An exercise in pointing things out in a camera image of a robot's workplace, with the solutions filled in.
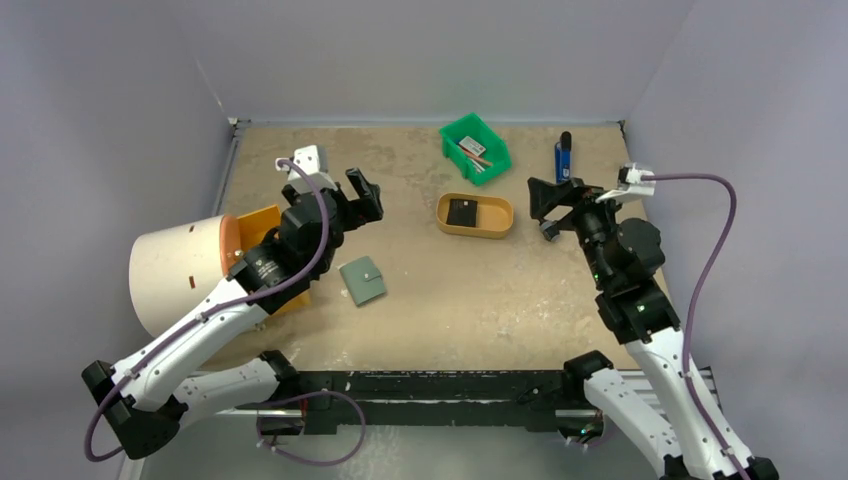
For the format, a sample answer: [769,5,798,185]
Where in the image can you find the teal card holder wallet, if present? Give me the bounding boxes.
[339,256,387,307]

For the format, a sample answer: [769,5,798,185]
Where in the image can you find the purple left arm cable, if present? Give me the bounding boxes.
[83,157,331,463]

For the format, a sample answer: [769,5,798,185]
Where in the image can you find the small items in bin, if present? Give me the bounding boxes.
[456,136,493,172]

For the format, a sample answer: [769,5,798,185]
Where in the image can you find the aluminium frame rail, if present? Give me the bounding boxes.
[616,367,720,415]

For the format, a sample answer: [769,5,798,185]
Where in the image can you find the blue black lighter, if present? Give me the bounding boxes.
[554,131,572,183]

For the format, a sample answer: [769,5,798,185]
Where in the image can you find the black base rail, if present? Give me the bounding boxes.
[235,369,624,439]

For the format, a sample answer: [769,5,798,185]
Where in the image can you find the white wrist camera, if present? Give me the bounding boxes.
[274,144,336,194]
[595,162,656,204]

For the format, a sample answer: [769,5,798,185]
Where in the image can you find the orange drawer tray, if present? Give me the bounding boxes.
[236,204,312,318]

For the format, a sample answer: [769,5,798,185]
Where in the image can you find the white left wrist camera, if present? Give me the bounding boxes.
[274,144,336,194]

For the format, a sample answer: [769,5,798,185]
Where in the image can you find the green plastic bin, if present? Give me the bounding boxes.
[439,113,512,186]

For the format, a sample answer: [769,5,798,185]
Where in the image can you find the tan oval tray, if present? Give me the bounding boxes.
[436,192,514,239]

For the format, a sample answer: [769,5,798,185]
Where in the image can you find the black credit card stack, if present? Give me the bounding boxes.
[445,198,478,228]

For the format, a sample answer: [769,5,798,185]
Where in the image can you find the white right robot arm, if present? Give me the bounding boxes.
[527,168,779,479]

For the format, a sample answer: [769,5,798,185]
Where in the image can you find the black grey knob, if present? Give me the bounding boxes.
[539,221,560,242]

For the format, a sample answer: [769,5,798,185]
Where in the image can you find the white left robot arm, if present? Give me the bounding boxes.
[82,168,384,462]

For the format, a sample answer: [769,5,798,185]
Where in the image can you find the white cylinder drum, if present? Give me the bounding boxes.
[128,215,241,337]

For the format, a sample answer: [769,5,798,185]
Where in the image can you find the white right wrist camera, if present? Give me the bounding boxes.
[595,162,656,204]

